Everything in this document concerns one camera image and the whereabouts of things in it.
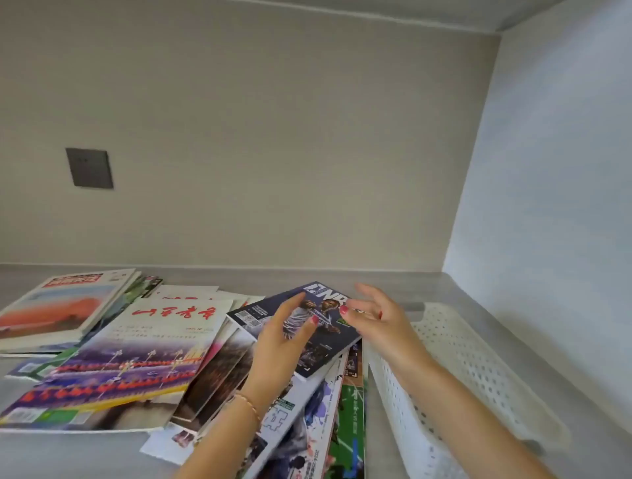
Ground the person's left forearm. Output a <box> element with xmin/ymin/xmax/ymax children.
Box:
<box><xmin>174</xmin><ymin>386</ymin><xmax>278</xmax><ymax>479</ymax></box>

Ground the white perforated plastic basket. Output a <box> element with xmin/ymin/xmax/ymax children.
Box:
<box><xmin>364</xmin><ymin>302</ymin><xmax>572</xmax><ymax>479</ymax></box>

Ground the pile of assorted magazines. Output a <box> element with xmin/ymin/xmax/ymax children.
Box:
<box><xmin>0</xmin><ymin>268</ymin><xmax>367</xmax><ymax>479</ymax></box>

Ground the dark blue basketball magazine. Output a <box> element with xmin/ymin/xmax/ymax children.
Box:
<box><xmin>226</xmin><ymin>281</ymin><xmax>363</xmax><ymax>381</ymax></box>

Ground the grey wall switch plate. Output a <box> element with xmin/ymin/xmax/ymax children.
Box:
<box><xmin>65</xmin><ymin>147</ymin><xmax>115</xmax><ymax>189</ymax></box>

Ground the thin gold bracelet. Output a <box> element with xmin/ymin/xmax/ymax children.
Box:
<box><xmin>231</xmin><ymin>392</ymin><xmax>263</xmax><ymax>426</ymax></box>

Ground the person's left hand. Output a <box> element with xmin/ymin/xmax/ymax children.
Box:
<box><xmin>240</xmin><ymin>292</ymin><xmax>321</xmax><ymax>403</ymax></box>

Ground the person's right hand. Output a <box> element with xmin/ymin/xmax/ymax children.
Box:
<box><xmin>339</xmin><ymin>283</ymin><xmax>433</xmax><ymax>384</ymax></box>

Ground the person's right forearm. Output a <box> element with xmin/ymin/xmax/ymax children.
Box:
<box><xmin>394</xmin><ymin>356</ymin><xmax>560</xmax><ymax>479</ymax></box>

